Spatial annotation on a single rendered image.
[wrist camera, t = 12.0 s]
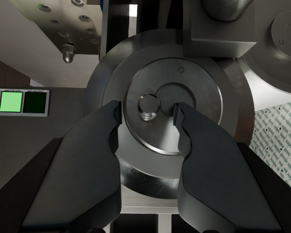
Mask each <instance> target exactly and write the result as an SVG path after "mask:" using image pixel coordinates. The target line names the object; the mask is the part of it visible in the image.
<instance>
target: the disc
mask: <svg viewBox="0 0 291 233"><path fill-rule="evenodd" d="M164 43H172V44H180V45H183V30H180V29H154V30H149V31H144V32H141V33H138V34H136V35H133V36H131V37H129V38H127V39H125V40H123V41H122V42H120V43H119V44H117V45H116V46H115V47H113V48H112V49H111V50H110V51H109V52H108V53H107V54H106V55H105V56H104V57H103V58H102V59H101V61H100V62H99V63H98V64H97V66H96V68H95V69H94V71H93V73H92V75H91V77H90V79H89V82H88V84H87V87H86V91H85V96H84V102H83V118H84V117H86V116H87V115H89V114H91V113H92V112H94V111H96V110H97V109H99V108H101V107H102V99H103V93H104V90H105V87H106V85H107V82H108V80H109V78H110V77H111V75H112V73H113V72H114V70H115V69H116V68H117V67H118V66H119V64H120V63H122V62H123V61H124V60H125V59H126V58H127V57H129V56H130V55H131V54H133V53H135V52H136V51H138V50H140V49H143V48H146V47H148V46H152V45H157V44H164ZM210 58H212V59H213V60H214V61H215V62H216V63H217V64H218V65H219V66H220V67H221V68H222V69H223V70H224V72H225V73H226V75H227V76H228V78H229V80H230V81H231V83H232V86H233V88H234V91H235V94H236V98H237V104H238V121H237V127H236V131H235V134H234V137H233V138H234V139H235V140H236V142H244V143H245V144H246V145H247V146H248V147H249V146H250V143H251V140H252V136H253V131H254V125H255V106H254V100H253V95H252V92H251V89H250V86H249V83H248V81H247V79H246V77H245V75H244V73H243V71H242V70H241V68H240V67H239V65H238V64H237V63H236V61H235V60H234V59H233V58H227V57H210ZM126 122H127V120H126ZM127 125H128V123H127ZM128 127H129V125H128ZM129 129H130V127H129ZM130 131H131V129H130ZM131 133H132V134H133V132H132V131H131ZM133 136H134V137H135V139H136V140H137V141H138V142H139V143H140V144H142V145H143V146H145V147H146V148H148V149H150V148H149V147H147V146H146V145H144V144H143V143H142V142H141V141H140V140H139V139H138V138H137V137H136V136H135V135H134V134H133ZM150 150H152V149H150ZM152 151H154V150H152ZM154 152H156V153H160V152H157V151H154ZM161 154H163V153H161ZM115 155H116V156H117V158H118V160H119V162H120V174H121V184H122V185H124V186H125V187H127V188H129V189H131V190H133V191H135V192H137V193H140V194H142V195H145V196H149V197H154V198H160V199H177V188H178V183H179V178H178V179H165V178H157V177H153V176H150V175H147V174H144V173H142V172H140V171H138V170H136V169H135V168H133V167H132V166H130V165H129V164H128V163H127V162H125V161H124V160H123V159H122V158H121V157H120V156H119V155H118V153H117V152H116V153H115Z"/></svg>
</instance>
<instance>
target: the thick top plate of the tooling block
mask: <svg viewBox="0 0 291 233"><path fill-rule="evenodd" d="M15 1H16V2H17V3H18V4H19V5H20V7H21V8H22V9H23V10H24V11H25V12H26V13H27V15H28V16H29V17H30V18H31V19H32V20H33V21H34V22H35V24H36V25H37V26H38V27H39V28H40V29H41V30H42V32H43V33H44V34H45V35H46V36H47V37H48V38H49V39H50V41H51V42H52V43H53V44H54V45H55V46H56V47H57V49H58V50H59V51H60V52H61V53H62V47H61V46H62V45H63V44H70V45H73V46H74V47H76V50H75V54H82V55H98V54H97V53H98V50H97V47H98V46H100V45H101V36H99V35H98V33H97V30H96V28H95V26H94V23H93V21H92V18H91V15H90V13H89V10H88V8H87V5H86V2H87V0H15Z"/></svg>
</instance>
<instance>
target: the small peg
mask: <svg viewBox="0 0 291 233"><path fill-rule="evenodd" d="M137 106H138V115H139V117H140V118H141V119H142V120H144V121H151V120H153V119H154V118H155V117H156V115H157V114H158V112H159V110H160V107H161V103H160V100H159V98H158V97H157V96H156V95H154V94H150V93H148V94H144V95H142V96H141V97H140V98H139V100H138V104H137Z"/></svg>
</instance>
